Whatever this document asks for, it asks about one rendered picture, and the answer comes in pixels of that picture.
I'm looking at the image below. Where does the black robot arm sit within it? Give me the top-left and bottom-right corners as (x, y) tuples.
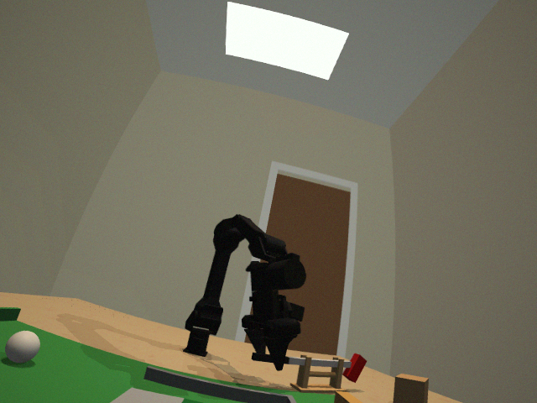
(183, 214), (306, 357)

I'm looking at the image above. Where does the tan cube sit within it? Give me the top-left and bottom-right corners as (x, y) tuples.
(393, 374), (429, 403)

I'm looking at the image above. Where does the red putter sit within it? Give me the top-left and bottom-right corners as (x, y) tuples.
(251, 352), (367, 383)

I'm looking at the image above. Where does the green mat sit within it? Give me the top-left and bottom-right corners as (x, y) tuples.
(0, 320), (335, 403)

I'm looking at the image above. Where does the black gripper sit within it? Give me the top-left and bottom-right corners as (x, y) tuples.
(242, 290), (300, 371)

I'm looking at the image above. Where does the white ball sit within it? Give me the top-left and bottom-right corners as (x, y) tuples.
(5, 331), (40, 363)

